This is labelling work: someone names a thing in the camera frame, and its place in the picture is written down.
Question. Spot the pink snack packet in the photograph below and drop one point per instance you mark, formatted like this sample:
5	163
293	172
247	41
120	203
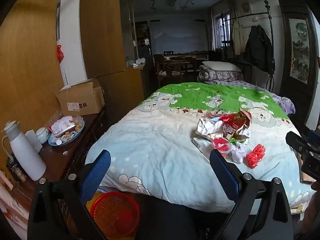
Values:
62	126

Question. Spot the white pillow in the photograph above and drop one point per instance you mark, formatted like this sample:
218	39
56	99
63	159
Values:
220	66

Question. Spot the dark framed painting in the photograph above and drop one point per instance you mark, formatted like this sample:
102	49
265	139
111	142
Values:
298	50

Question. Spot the black metal coat rack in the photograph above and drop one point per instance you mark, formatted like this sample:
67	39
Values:
267	10

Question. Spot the wooden wardrobe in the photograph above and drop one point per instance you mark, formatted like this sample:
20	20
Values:
105	30

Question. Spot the red mesh basket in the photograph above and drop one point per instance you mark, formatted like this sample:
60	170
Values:
115	212

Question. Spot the wooden table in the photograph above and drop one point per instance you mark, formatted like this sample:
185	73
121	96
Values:
175	60

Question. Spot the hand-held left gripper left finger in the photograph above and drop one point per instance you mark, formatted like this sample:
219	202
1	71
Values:
98	170

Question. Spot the white tissue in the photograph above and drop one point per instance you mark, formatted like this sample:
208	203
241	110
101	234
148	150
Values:
236	155

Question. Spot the black jacket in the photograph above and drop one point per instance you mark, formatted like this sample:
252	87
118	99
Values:
258	47

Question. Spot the beige coat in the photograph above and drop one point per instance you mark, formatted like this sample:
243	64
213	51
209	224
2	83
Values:
237	37

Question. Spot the purple bed sheet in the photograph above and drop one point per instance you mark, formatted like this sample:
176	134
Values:
285	103

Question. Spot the printed cartoon quilt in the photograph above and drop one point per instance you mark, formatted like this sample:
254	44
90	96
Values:
162	142

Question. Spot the red snack bag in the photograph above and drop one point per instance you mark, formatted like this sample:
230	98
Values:
235	125

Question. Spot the dark jar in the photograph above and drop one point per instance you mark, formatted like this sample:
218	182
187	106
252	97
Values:
15	171

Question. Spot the green wrapper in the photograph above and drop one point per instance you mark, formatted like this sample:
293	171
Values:
233	140

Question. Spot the round wall vent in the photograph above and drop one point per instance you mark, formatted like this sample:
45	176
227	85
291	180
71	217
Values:
245	6

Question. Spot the red foam fruit net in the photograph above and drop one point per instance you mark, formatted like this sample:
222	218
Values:
255	156

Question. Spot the pink curtain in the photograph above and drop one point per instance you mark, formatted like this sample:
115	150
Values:
10	205

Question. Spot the white thermos jug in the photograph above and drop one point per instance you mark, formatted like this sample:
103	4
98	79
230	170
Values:
25	155

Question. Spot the pile of round cookies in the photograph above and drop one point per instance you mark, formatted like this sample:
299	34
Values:
78	125

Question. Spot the cardboard box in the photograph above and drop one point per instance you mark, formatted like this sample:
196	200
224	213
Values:
82	97

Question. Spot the red plastic cup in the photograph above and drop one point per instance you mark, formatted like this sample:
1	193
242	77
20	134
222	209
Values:
221	145

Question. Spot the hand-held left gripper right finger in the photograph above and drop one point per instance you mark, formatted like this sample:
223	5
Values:
225	172

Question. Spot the window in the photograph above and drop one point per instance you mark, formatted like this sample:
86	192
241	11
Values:
221	27

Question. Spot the white box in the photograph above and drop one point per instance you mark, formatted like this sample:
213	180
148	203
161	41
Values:
201	143

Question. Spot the red hanging ornament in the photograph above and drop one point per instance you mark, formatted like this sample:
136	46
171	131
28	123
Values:
59	53

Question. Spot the dark wooden sideboard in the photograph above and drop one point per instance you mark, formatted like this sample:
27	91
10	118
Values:
57	160

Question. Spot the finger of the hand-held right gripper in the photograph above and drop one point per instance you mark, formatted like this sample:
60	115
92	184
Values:
297	142

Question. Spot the ceramic lidded cup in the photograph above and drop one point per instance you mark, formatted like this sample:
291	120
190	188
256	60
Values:
42	135

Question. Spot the blue plate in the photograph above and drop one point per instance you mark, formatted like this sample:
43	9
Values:
53	142

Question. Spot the white paper bag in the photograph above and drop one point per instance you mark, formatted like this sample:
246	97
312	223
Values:
207	127

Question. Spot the white cloth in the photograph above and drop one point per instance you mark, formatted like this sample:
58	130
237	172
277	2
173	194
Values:
138	62

